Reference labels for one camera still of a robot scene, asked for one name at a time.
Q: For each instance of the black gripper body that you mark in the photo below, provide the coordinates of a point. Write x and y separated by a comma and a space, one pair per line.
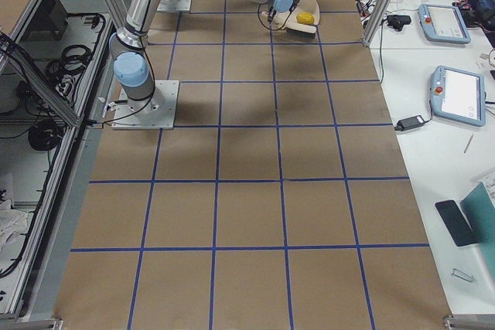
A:
271, 12

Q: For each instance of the beige hand brush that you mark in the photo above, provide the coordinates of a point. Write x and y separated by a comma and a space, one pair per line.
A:
286, 22

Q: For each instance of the teal notebook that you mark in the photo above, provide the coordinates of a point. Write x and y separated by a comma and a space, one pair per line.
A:
479, 210

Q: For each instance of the white crumpled cloth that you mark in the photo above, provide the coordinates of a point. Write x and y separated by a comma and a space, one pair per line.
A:
13, 223

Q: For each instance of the aluminium frame post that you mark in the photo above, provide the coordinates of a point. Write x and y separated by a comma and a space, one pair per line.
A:
381, 1

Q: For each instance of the black webcam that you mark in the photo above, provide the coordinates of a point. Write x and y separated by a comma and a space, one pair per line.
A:
397, 22

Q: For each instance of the yellow toy potato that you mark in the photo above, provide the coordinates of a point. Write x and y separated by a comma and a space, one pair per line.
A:
305, 18

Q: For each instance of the black power adapter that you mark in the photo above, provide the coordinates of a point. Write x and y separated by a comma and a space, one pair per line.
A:
410, 123

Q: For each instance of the beige dustpan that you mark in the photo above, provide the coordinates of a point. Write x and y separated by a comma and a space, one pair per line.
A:
309, 6

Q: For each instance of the teach pendant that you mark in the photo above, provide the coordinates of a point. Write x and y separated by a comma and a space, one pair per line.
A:
443, 23
458, 95

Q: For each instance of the far teach pendant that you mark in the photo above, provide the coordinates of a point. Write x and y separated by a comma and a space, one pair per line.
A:
443, 23

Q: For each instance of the near teach pendant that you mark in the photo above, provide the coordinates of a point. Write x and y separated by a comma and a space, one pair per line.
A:
458, 95

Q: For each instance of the black smartphone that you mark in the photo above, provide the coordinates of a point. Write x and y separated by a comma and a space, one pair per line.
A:
455, 223

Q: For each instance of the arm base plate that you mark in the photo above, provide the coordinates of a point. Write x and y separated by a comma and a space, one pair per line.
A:
160, 112
174, 6

